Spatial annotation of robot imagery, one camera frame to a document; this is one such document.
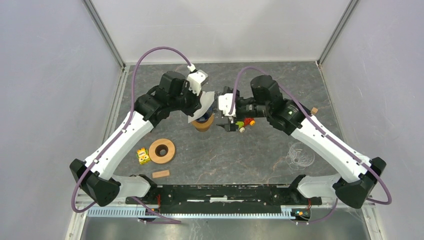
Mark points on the yellow green toy cube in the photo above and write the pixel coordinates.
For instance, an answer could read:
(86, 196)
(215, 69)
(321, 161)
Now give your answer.
(143, 156)

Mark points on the white paper coffee filter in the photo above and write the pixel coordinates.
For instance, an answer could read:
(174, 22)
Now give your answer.
(206, 101)

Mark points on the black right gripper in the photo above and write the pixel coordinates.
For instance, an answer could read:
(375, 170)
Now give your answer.
(231, 126)

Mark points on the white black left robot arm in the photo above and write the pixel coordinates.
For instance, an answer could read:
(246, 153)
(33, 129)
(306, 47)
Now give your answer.
(95, 175)

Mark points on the red toy brick car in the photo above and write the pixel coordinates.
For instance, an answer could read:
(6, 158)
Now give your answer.
(242, 124)

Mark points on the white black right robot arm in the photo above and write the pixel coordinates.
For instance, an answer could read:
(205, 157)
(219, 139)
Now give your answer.
(356, 174)

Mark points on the small wooden rectangular block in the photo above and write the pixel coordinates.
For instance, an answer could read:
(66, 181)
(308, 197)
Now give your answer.
(161, 174)

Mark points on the clear glass coffee dripper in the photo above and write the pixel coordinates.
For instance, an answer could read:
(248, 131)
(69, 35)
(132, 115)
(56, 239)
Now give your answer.
(299, 156)

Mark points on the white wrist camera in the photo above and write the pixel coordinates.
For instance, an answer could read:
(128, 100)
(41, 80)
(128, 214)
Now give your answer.
(196, 78)
(224, 103)

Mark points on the wooden ring dripper stand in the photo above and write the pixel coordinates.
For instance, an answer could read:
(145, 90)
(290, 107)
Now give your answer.
(204, 126)

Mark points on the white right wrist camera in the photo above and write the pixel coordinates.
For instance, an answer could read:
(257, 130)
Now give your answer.
(224, 103)

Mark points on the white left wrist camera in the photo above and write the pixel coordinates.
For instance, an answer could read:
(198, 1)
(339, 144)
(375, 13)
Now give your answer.
(196, 78)

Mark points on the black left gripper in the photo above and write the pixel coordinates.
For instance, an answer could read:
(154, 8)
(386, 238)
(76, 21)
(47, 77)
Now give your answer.
(196, 104)

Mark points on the blue plastic coffee dripper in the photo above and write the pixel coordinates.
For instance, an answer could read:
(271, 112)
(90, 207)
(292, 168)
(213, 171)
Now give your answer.
(205, 117)

